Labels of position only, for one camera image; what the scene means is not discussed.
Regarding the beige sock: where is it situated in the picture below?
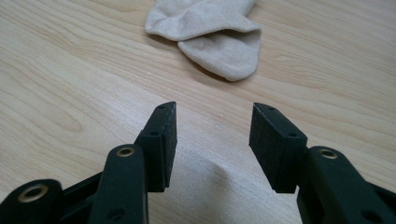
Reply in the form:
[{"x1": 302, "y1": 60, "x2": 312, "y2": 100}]
[
  {"x1": 177, "y1": 28, "x2": 262, "y2": 83},
  {"x1": 144, "y1": 0, "x2": 262, "y2": 42}
]

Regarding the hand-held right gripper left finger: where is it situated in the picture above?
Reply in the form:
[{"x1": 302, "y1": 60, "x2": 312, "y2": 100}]
[{"x1": 134, "y1": 101, "x2": 178, "y2": 193}]

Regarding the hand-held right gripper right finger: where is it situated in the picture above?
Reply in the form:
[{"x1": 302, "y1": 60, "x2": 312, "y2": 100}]
[{"x1": 248, "y1": 102, "x2": 309, "y2": 194}]

